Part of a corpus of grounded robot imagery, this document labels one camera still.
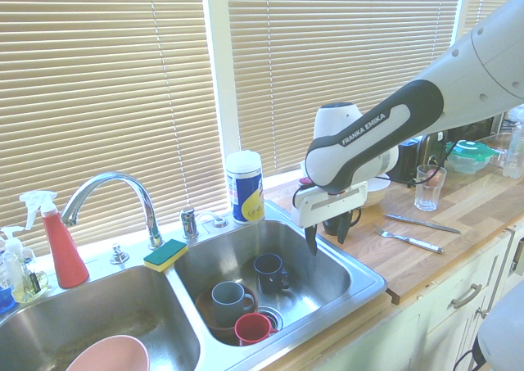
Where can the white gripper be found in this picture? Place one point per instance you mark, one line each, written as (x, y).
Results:
(327, 209)

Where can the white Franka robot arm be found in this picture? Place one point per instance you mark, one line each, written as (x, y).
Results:
(368, 141)

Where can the stainless steel double sink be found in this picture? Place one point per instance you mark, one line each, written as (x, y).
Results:
(319, 277)

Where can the white sink hole cap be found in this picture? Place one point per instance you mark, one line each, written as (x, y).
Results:
(219, 223)

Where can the chrome sink knob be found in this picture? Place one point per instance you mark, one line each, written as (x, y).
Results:
(118, 256)

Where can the black ceramic mug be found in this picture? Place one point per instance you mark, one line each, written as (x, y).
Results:
(331, 226)

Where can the large white bowl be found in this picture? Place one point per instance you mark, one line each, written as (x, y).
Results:
(376, 195)

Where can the navy blue mug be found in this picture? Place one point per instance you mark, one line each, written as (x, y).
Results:
(268, 279)

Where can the white wipes canister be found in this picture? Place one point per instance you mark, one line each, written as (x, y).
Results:
(245, 191)

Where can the metal table knife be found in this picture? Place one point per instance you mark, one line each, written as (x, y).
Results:
(421, 223)

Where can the metal drain strainer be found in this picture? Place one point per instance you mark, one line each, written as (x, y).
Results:
(273, 315)

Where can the clear drinking glass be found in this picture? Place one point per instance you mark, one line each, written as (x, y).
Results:
(430, 195)

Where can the black and chrome toaster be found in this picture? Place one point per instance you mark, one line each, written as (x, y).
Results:
(409, 158)

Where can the red mug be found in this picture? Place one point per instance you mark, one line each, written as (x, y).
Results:
(249, 330)

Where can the grey mug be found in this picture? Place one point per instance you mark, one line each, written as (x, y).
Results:
(229, 309)

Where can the brown wooden bowl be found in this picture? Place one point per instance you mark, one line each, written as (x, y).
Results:
(203, 303)

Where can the cream kitchen cabinet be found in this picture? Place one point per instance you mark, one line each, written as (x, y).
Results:
(450, 334)

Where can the green and yellow sponge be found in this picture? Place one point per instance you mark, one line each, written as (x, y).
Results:
(165, 253)

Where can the green lidded food container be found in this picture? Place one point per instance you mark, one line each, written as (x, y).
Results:
(471, 150)

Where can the dark countertop appliance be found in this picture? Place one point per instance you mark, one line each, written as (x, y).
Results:
(475, 128)

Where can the chrome kitchen faucet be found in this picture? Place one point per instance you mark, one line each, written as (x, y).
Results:
(139, 191)

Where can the clear plastic bottle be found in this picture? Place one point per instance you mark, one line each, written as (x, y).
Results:
(515, 158)

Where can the pink plastic bowl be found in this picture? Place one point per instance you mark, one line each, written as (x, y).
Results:
(110, 354)

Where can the red spray bottle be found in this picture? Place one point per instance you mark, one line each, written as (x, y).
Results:
(65, 256)

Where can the clear hand soap bottle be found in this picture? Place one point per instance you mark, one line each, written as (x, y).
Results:
(20, 272)

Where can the blue plastic container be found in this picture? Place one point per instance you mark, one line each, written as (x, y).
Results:
(6, 299)

